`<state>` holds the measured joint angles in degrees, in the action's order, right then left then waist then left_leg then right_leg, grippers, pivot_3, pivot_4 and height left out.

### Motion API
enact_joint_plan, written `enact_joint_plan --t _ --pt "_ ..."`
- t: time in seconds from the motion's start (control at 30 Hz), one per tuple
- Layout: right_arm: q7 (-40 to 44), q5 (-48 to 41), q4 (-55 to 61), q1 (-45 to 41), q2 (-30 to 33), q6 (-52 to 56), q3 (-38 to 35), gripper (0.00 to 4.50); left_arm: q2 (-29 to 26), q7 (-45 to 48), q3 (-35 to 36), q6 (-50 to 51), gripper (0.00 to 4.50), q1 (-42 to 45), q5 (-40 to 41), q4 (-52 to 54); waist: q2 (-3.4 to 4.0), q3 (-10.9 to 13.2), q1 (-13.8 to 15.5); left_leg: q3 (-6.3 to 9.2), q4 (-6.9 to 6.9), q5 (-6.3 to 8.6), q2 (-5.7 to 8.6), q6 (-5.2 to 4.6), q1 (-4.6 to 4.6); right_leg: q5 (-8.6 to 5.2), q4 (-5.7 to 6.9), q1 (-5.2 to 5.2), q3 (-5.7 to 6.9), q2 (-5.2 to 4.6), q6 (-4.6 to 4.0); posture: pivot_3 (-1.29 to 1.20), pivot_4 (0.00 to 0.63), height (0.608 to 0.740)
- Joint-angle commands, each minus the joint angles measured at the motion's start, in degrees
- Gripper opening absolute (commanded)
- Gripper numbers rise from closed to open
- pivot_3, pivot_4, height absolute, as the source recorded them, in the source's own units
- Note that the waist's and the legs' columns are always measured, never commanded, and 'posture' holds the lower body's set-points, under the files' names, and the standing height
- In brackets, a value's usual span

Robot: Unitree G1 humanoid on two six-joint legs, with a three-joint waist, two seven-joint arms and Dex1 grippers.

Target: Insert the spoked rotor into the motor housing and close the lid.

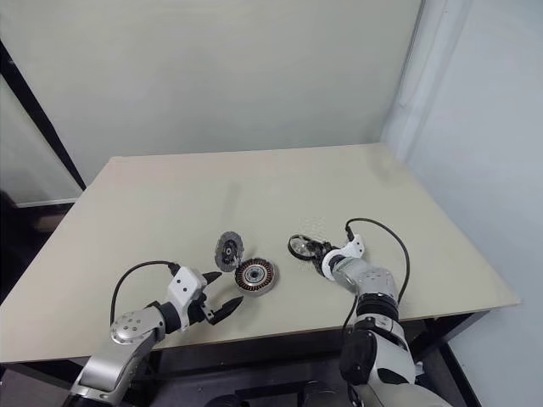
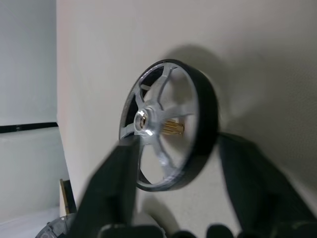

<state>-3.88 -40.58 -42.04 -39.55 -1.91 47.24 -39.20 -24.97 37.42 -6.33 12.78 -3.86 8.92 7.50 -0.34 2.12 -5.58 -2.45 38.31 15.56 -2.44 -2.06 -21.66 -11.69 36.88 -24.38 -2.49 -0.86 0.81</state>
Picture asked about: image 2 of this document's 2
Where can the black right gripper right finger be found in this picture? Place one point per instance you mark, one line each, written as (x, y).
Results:
(257, 193)

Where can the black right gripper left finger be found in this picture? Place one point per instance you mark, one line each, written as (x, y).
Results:
(111, 188)

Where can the grey tape roll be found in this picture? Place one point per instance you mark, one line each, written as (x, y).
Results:
(54, 227)

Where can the spoked rotor black rim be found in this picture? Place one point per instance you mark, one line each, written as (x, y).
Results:
(208, 99)

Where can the black partition frame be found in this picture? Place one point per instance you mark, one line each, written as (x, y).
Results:
(24, 127)

